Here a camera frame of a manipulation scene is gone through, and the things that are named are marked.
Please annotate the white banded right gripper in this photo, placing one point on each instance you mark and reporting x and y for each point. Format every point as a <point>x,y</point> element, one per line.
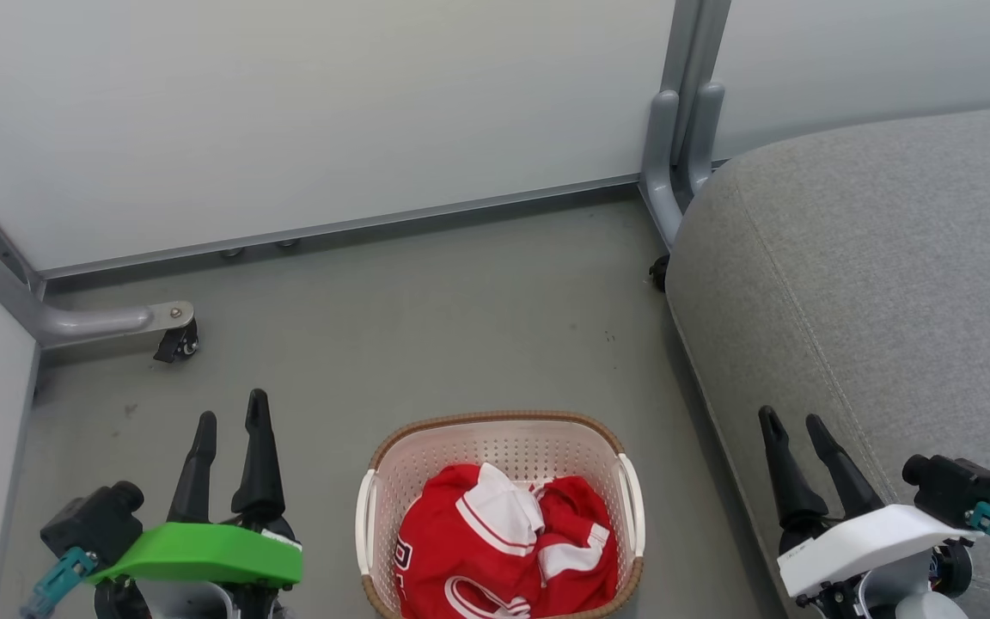
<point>864,542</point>

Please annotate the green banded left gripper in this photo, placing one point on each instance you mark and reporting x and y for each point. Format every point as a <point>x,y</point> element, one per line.
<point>203,554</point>

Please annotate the red basketball jersey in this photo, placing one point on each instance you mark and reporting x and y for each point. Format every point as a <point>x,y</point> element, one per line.
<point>435,537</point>

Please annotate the red and white shirt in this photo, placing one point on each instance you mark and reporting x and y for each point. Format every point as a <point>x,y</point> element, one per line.
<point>504,511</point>

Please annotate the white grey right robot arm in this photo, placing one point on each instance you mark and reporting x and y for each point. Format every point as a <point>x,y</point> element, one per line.
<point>920,606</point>

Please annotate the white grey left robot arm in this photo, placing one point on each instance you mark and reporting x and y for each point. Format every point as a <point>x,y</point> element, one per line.
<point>186,603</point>

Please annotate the grey fabric sofa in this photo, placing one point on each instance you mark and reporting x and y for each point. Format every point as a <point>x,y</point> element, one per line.
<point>890,301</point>

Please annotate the black caster wheel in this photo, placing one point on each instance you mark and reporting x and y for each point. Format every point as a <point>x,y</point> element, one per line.
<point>177,342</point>
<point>659,273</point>

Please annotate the grey partition tube foot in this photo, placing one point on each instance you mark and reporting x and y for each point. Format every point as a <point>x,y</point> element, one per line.
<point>74,322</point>

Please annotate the white plastic laundry basket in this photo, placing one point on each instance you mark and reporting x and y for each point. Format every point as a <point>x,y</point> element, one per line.
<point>504,438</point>

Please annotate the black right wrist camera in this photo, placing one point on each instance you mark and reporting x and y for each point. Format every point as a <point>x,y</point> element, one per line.
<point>950,486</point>

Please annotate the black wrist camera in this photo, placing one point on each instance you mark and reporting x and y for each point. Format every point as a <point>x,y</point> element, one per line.
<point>950,486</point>
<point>95,520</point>

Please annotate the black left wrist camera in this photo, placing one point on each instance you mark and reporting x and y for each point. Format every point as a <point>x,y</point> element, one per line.
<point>95,520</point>

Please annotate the teal left camera connector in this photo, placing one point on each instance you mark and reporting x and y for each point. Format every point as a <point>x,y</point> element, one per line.
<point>57,585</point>

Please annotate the grey partition bottom rail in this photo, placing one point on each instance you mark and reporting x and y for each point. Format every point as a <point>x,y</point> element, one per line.
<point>340,228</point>

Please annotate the grey partition post foot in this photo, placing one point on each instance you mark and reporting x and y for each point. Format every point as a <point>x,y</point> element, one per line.
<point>671,155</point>

